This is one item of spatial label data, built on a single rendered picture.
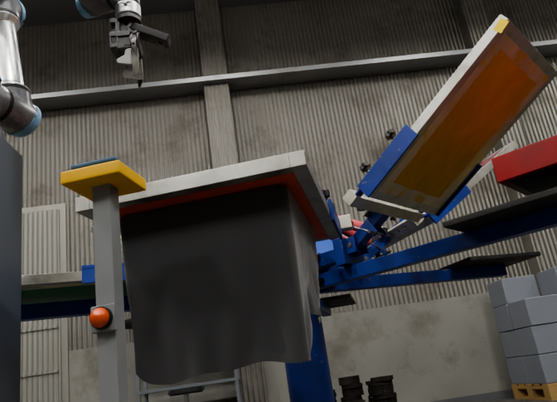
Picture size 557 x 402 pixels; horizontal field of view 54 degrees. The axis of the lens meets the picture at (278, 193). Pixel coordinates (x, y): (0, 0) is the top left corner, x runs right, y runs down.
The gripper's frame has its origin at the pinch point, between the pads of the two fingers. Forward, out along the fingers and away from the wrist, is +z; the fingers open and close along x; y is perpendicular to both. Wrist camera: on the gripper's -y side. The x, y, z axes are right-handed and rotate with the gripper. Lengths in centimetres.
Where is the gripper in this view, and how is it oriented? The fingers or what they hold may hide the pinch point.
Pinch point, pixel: (139, 77)
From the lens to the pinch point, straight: 166.4
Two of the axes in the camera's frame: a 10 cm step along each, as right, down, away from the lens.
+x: 0.3, -3.3, -9.4
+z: 1.4, 9.4, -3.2
